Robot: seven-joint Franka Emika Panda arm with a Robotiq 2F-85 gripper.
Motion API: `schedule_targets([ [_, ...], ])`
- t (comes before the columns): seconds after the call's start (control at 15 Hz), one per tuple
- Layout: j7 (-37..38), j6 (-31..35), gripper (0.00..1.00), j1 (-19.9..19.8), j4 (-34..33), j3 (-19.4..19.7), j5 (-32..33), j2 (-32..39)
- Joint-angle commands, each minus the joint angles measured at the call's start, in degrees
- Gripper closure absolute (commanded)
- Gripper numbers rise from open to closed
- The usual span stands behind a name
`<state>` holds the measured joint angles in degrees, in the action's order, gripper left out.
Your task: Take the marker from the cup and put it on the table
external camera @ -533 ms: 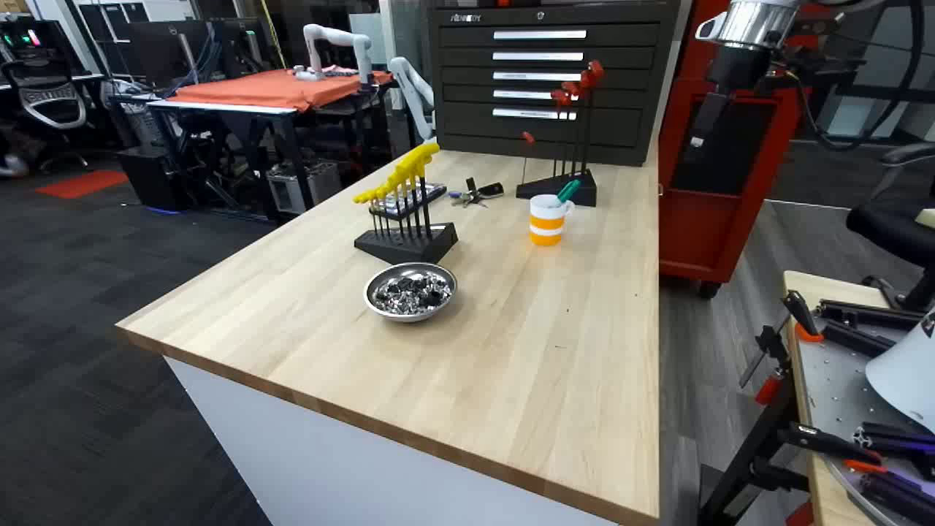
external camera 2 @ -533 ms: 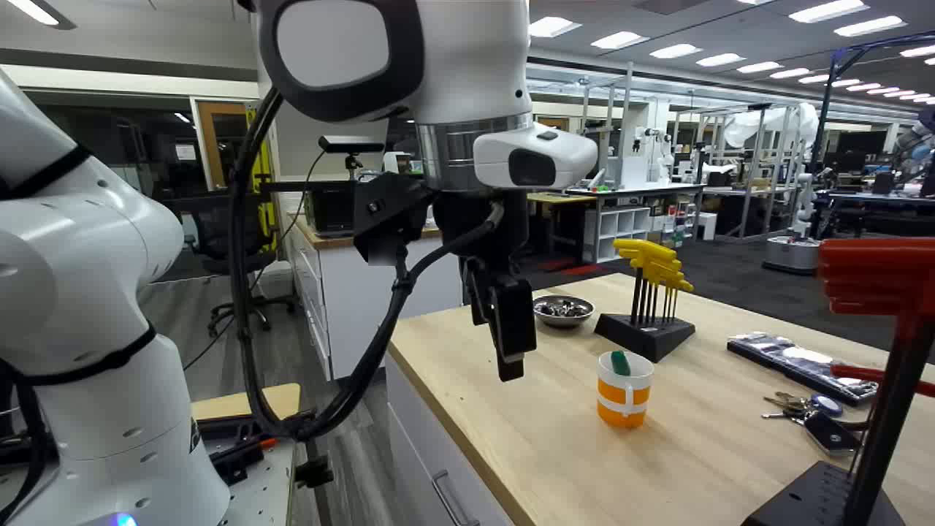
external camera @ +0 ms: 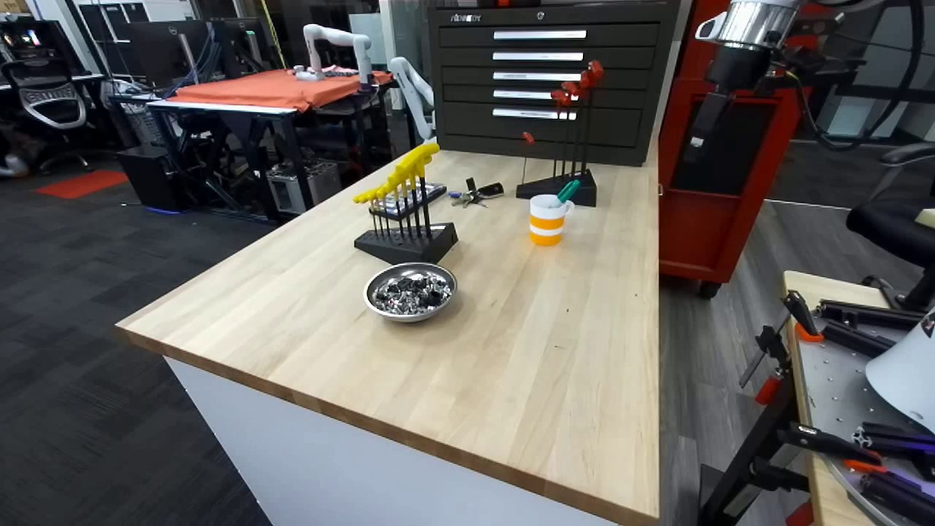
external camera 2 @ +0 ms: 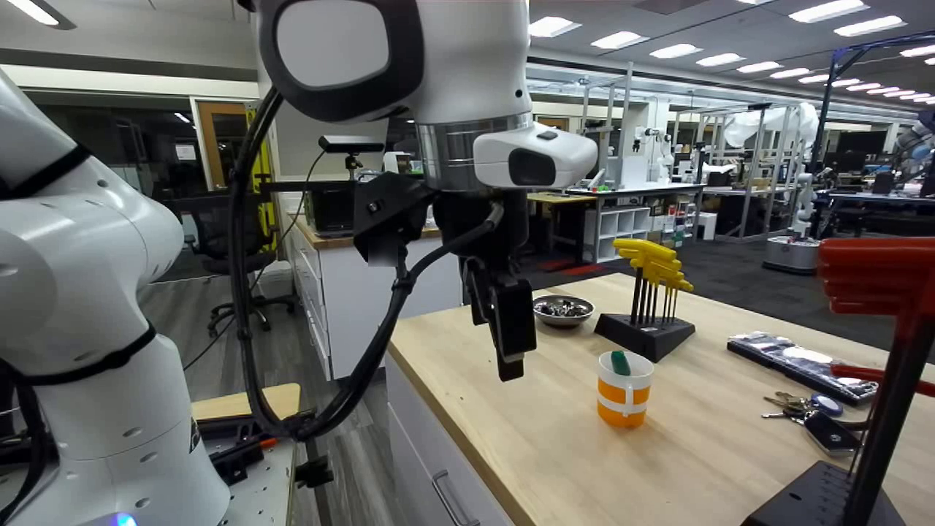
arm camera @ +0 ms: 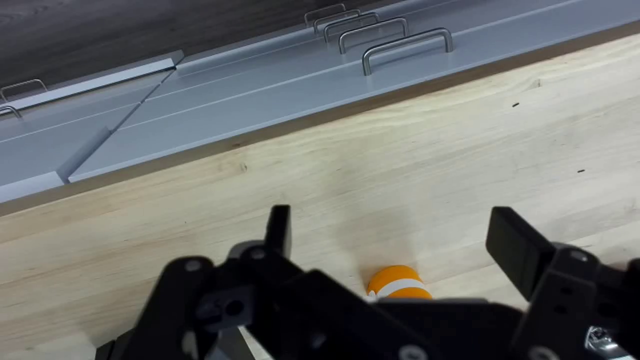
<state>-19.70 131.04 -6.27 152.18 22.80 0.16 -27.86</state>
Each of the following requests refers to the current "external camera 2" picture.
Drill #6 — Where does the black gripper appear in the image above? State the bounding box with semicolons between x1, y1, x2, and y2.
433;186;539;386

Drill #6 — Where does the metal bowl with screws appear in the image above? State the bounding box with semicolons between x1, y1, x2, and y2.
532;293;595;329

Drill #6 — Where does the white drawer shelf unit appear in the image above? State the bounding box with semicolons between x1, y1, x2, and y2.
582;201;655;266

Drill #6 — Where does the white cabinet wooden top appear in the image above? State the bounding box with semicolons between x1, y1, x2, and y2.
285;215;465;382

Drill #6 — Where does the orange and white bottle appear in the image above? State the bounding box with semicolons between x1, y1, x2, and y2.
593;347;656;433

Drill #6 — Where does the white table base cabinet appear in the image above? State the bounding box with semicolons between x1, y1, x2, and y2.
382;351;519;526

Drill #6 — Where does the yellow hex key set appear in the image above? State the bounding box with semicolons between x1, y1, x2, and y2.
593;236;699;364

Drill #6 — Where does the black box on cabinet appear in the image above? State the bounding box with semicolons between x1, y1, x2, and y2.
306;179;358;240

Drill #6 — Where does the black office chair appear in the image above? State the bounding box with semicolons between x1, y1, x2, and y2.
177;186;297;338

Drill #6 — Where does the ceiling light panel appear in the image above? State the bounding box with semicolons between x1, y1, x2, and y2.
525;11;583;41
831;11;909;41
589;28;649;52
785;0;869;27

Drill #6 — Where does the black clamp orange trim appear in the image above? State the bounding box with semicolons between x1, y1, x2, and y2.
199;411;336;490

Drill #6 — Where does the bunch of keys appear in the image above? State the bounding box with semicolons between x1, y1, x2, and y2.
758;388;864;452

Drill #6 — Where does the red hex key set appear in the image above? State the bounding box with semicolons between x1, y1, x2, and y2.
738;233;935;526

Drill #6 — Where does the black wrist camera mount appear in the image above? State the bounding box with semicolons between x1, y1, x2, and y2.
351;171;434;266

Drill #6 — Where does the black camera bar on stand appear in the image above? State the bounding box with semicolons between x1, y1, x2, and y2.
316;130;389;155

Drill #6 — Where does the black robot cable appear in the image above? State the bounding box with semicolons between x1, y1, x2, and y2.
224;85;507;443

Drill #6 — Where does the wooden door frame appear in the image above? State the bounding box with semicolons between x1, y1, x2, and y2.
189;95;256;192

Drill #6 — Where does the blue metal frame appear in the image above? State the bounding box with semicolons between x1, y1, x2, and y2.
802;31;935;198

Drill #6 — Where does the red handled tool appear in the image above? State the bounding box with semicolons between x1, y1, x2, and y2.
829;360;935;399

